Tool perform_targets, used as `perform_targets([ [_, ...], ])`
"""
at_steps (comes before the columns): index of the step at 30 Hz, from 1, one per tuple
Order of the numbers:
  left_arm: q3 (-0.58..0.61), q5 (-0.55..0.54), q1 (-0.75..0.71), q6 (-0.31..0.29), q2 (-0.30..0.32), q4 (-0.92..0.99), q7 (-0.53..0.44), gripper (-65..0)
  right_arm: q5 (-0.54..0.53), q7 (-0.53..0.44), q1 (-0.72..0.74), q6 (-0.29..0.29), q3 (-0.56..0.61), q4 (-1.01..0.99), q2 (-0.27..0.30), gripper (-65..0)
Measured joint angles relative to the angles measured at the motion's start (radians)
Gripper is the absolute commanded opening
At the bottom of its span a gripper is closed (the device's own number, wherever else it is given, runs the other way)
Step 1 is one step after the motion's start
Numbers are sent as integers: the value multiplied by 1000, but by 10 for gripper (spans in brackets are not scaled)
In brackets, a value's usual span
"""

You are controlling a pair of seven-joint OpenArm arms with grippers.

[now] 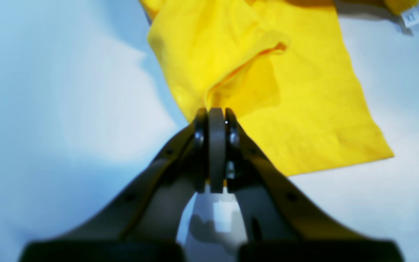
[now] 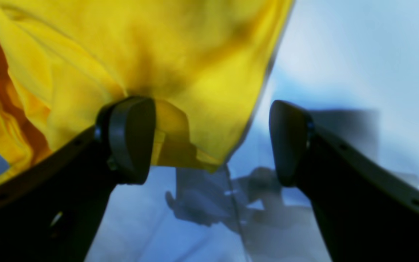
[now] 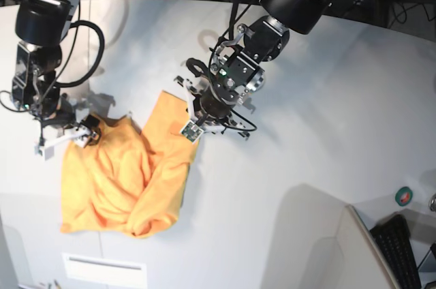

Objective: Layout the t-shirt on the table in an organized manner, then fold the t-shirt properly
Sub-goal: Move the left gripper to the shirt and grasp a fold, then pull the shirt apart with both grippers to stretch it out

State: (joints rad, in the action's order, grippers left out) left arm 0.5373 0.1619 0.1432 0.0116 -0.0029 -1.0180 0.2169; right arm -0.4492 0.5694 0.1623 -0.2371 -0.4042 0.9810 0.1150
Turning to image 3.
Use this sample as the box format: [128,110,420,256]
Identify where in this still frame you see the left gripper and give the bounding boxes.
[174,76,256,138]

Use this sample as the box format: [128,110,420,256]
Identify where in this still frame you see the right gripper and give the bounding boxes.
[32,93,102,148]

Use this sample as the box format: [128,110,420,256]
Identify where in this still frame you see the orange yellow t-shirt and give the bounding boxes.
[60,91,198,239]

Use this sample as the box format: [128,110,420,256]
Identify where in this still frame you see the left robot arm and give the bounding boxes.
[175,0,335,143]

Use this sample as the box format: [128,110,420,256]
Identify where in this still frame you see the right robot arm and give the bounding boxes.
[8,0,105,153]

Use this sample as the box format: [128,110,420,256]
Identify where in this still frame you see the white recessed table hatch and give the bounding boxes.
[62,253,148,288]

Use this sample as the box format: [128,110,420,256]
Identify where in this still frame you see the white partition panel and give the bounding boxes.
[261,184,398,288]

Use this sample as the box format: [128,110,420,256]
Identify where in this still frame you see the green tape roll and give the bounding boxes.
[394,186,414,207]

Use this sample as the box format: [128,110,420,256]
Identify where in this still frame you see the black computer keyboard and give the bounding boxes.
[370,214,422,289]

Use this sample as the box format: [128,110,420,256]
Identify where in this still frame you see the silver round knob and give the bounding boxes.
[429,194,436,213]

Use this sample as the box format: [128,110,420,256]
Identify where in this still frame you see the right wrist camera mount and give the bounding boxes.
[34,125,87,161]

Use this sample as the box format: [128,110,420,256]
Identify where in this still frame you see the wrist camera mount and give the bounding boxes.
[34,125,87,161]
[176,77,224,144]

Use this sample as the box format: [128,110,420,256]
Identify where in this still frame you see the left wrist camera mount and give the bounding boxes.
[176,77,224,144]

